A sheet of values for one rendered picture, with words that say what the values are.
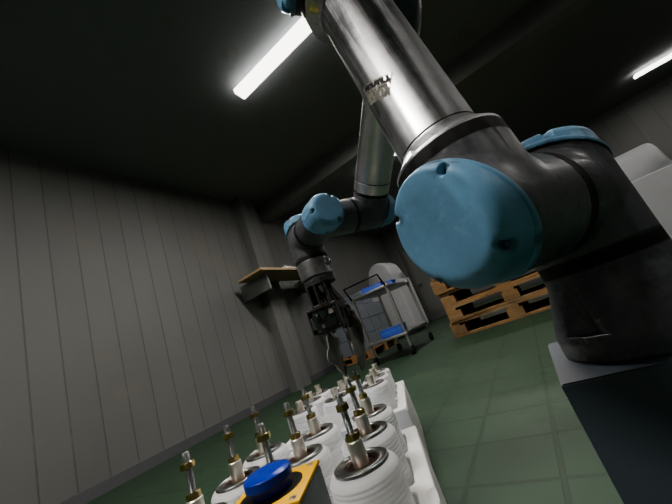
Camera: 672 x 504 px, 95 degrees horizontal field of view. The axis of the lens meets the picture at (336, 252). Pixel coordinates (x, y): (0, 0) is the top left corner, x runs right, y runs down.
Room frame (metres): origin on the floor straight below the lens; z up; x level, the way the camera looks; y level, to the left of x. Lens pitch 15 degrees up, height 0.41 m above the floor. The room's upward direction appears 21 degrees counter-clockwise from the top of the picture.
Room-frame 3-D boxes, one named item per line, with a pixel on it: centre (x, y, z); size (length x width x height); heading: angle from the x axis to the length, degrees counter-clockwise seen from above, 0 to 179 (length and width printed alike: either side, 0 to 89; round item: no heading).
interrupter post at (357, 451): (0.46, 0.07, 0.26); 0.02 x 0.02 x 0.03
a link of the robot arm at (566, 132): (0.35, -0.26, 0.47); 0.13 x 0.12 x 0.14; 118
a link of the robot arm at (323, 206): (0.60, 0.00, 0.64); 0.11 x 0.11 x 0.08; 28
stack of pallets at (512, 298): (3.46, -1.60, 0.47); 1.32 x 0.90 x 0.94; 60
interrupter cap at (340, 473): (0.46, 0.07, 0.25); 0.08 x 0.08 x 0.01
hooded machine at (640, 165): (3.90, -3.91, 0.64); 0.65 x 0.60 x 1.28; 154
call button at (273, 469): (0.29, 0.12, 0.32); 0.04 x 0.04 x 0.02
